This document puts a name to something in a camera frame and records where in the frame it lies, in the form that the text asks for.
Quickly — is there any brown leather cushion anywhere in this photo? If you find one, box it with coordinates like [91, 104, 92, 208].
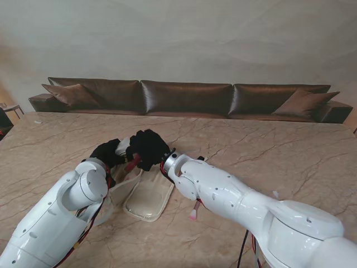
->
[271, 89, 341, 118]
[41, 83, 103, 109]

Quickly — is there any red rectangular cosmetics box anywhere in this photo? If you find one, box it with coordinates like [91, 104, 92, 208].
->
[125, 154, 142, 172]

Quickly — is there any brown leather sofa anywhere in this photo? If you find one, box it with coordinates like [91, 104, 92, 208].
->
[28, 77, 354, 124]

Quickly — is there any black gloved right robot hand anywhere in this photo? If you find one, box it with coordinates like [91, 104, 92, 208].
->
[125, 128, 170, 172]

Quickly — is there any small side table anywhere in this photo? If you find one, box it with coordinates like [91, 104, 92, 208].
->
[0, 103, 25, 120]

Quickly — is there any cream fabric cosmetics bag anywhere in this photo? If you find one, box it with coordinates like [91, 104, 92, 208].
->
[93, 136, 175, 227]

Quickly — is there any makeup brush with pink tip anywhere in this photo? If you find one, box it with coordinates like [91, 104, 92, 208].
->
[188, 200, 201, 222]

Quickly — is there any red black cable bundle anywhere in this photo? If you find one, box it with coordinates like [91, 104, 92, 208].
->
[73, 166, 117, 253]
[238, 228, 270, 268]

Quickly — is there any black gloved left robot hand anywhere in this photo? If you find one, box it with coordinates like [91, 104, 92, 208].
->
[89, 139, 127, 171]

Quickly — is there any dark chair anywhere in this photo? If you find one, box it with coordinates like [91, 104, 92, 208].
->
[0, 107, 15, 141]

